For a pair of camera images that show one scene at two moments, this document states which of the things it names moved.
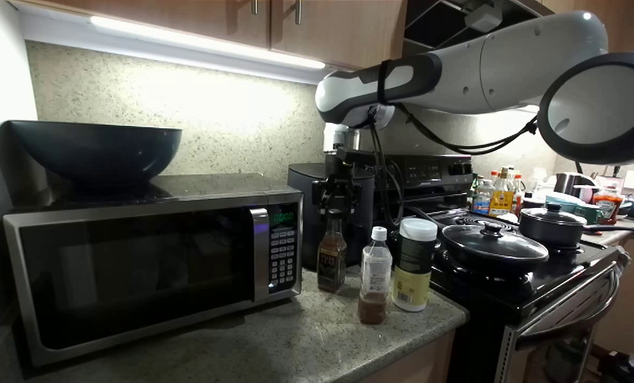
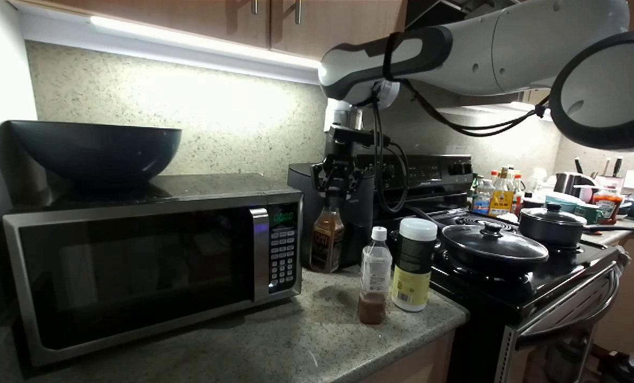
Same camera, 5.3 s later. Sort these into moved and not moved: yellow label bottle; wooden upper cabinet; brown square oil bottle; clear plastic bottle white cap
Moved: brown square oil bottle
Not moved: yellow label bottle; wooden upper cabinet; clear plastic bottle white cap
